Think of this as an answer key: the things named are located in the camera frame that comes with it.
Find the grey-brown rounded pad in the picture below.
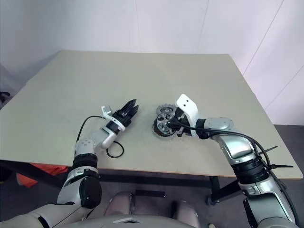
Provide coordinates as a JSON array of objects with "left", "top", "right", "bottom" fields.
[
  {"left": 170, "top": 200, "right": 200, "bottom": 228},
  {"left": 104, "top": 191, "right": 134, "bottom": 217}
]

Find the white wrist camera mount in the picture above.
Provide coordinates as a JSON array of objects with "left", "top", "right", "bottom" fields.
[
  {"left": 175, "top": 94, "right": 199, "bottom": 137},
  {"left": 101, "top": 105, "right": 126, "bottom": 131}
]

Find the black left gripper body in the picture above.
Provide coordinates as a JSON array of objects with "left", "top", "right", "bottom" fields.
[{"left": 111, "top": 108, "right": 133, "bottom": 127}]

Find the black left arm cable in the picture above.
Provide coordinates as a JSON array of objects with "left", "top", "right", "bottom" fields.
[{"left": 76, "top": 115, "right": 106, "bottom": 144}]

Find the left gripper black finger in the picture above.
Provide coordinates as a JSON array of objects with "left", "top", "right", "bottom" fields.
[
  {"left": 128, "top": 104, "right": 141, "bottom": 119},
  {"left": 122, "top": 98, "right": 138, "bottom": 114}
]

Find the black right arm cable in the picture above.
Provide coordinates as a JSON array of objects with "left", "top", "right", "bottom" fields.
[{"left": 178, "top": 122, "right": 296, "bottom": 216}]

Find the silver robot torso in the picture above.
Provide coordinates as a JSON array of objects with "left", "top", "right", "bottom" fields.
[{"left": 0, "top": 206, "right": 262, "bottom": 228}]

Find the dark grey equipment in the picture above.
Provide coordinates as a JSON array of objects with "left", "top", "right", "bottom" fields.
[{"left": 0, "top": 91, "right": 11, "bottom": 110}]

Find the black rubber o-ring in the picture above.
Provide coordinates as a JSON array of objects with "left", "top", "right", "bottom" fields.
[{"left": 106, "top": 141, "right": 125, "bottom": 158}]

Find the black rectangular bar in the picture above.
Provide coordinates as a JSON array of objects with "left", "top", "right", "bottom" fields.
[{"left": 134, "top": 190, "right": 166, "bottom": 198}]

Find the silver motor end cover plate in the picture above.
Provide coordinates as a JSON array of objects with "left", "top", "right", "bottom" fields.
[{"left": 156, "top": 102, "right": 178, "bottom": 117}]

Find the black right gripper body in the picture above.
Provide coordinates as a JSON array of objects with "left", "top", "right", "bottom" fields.
[{"left": 175, "top": 107, "right": 191, "bottom": 138}]

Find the black rimmed silver rotor ring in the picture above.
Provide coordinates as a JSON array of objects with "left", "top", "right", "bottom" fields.
[{"left": 155, "top": 113, "right": 178, "bottom": 135}]

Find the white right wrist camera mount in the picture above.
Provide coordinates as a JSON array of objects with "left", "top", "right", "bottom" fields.
[{"left": 175, "top": 94, "right": 199, "bottom": 137}]

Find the black cable tie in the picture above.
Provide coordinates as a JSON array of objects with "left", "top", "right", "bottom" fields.
[
  {"left": 267, "top": 163, "right": 294, "bottom": 171},
  {"left": 258, "top": 145, "right": 278, "bottom": 158}
]

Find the orange bag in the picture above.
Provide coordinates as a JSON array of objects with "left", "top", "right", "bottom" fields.
[{"left": 16, "top": 162, "right": 69, "bottom": 188}]

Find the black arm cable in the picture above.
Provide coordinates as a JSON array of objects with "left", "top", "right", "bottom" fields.
[
  {"left": 76, "top": 115, "right": 106, "bottom": 144},
  {"left": 178, "top": 122, "right": 296, "bottom": 216}
]

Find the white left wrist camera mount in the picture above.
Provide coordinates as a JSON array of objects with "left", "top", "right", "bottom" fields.
[{"left": 101, "top": 105, "right": 126, "bottom": 131}]

